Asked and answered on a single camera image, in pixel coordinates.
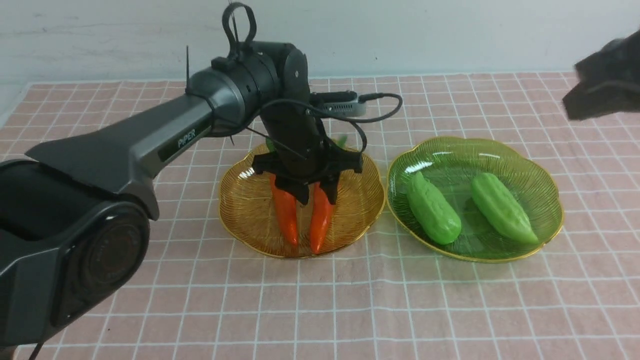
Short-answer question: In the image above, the black gripper screen right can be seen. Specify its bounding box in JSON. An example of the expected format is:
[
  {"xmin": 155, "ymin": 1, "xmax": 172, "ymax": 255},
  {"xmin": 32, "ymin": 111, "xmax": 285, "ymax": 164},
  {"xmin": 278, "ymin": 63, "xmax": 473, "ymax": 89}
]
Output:
[{"xmin": 562, "ymin": 30, "xmax": 640, "ymax": 121}]

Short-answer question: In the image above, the black gripper screen left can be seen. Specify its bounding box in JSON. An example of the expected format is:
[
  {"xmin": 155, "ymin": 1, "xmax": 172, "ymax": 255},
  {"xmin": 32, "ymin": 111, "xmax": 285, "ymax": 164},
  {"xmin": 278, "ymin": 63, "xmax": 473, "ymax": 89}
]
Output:
[{"xmin": 251, "ymin": 102, "xmax": 364, "ymax": 206}]

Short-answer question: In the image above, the orange toy carrot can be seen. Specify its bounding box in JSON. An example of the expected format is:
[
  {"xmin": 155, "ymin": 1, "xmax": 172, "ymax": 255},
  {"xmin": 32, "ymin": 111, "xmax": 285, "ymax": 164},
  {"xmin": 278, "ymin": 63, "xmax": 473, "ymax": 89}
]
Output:
[
  {"xmin": 308, "ymin": 182, "xmax": 335, "ymax": 255},
  {"xmin": 269, "ymin": 174, "xmax": 298, "ymax": 248}
]

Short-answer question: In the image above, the green toy cucumber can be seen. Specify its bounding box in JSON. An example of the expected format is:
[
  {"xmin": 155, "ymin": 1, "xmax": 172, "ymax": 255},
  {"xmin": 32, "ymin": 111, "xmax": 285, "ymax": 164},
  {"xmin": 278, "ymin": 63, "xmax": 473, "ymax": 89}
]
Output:
[
  {"xmin": 407, "ymin": 171, "xmax": 462, "ymax": 245},
  {"xmin": 471, "ymin": 172, "xmax": 539, "ymax": 246}
]

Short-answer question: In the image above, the black robot arm screen left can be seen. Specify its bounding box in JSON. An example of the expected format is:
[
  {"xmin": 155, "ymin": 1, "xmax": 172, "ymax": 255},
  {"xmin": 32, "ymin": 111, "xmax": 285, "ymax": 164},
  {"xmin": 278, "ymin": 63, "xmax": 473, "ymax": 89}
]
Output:
[{"xmin": 0, "ymin": 41, "xmax": 366, "ymax": 350}]

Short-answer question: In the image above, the amber ribbed plastic plate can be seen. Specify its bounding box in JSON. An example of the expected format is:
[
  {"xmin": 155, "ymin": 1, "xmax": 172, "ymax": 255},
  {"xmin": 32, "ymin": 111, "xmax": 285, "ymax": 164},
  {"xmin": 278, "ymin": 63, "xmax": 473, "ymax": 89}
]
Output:
[{"xmin": 219, "ymin": 145, "xmax": 386, "ymax": 258}]

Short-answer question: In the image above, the green ribbed plastic plate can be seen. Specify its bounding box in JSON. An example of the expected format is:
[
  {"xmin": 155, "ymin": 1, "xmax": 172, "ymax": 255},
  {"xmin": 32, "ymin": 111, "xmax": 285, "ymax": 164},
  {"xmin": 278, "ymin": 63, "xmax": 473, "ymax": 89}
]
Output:
[{"xmin": 387, "ymin": 136, "xmax": 565, "ymax": 264}]

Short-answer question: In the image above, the pink checkered tablecloth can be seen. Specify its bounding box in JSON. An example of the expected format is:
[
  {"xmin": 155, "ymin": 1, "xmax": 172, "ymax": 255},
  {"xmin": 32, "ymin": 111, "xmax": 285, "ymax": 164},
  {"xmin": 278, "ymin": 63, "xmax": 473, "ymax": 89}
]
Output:
[{"xmin": 0, "ymin": 72, "xmax": 640, "ymax": 360}]

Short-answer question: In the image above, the grey wrist camera screen left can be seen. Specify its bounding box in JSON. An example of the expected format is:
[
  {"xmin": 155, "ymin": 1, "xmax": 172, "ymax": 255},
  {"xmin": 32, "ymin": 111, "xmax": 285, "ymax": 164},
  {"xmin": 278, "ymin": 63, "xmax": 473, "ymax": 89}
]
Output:
[{"xmin": 309, "ymin": 90, "xmax": 367, "ymax": 117}]

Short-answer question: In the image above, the black camera cable screen left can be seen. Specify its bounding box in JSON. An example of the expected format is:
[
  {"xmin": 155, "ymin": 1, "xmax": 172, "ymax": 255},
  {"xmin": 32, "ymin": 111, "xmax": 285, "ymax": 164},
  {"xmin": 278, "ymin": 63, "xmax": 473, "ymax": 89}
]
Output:
[{"xmin": 211, "ymin": 1, "xmax": 403, "ymax": 145}]

